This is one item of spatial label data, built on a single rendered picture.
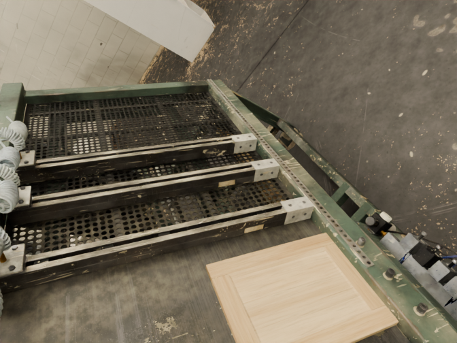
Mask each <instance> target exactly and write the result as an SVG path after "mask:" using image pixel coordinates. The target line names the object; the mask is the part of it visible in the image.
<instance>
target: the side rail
mask: <svg viewBox="0 0 457 343"><path fill-rule="evenodd" d="M208 86H209V85H208V83H207V82H206V81H204V80H202V81H189V82H166V83H153V84H130V85H118V86H94V87H82V88H59V89H46V90H34V91H26V94H25V96H24V97H26V100H27V104H34V103H54V102H64V101H83V100H93V99H112V98H122V97H141V96H151V95H170V94H180V93H199V92H208Z"/></svg>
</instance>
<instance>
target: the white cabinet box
mask: <svg viewBox="0 0 457 343"><path fill-rule="evenodd" d="M84 1H86V2H88V3H89V4H91V5H93V6H95V7H97V8H98V9H100V10H101V11H103V12H105V13H106V14H109V15H110V16H112V17H114V18H115V19H117V20H119V21H120V22H123V23H124V24H126V25H128V26H129V27H131V28H133V29H134V30H136V31H138V32H140V33H141V34H143V35H145V36H146V37H149V38H150V39H152V40H154V41H155V42H157V43H159V44H160V45H162V46H164V47H166V48H168V49H169V50H171V51H173V52H174V53H176V54H178V55H180V56H182V57H183V58H185V59H186V60H188V61H190V62H191V63H192V62H193V61H194V59H195V58H196V56H197V55H198V53H199V52H200V50H201V49H202V47H203V46H204V44H205V42H206V41H207V40H208V38H209V36H210V35H211V34H212V32H213V31H214V28H215V26H214V24H213V22H212V21H211V19H210V18H209V16H208V15H207V13H206V12H205V11H204V10H203V9H202V8H200V7H199V6H198V5H196V4H195V3H193V2H192V1H191V0H84Z"/></svg>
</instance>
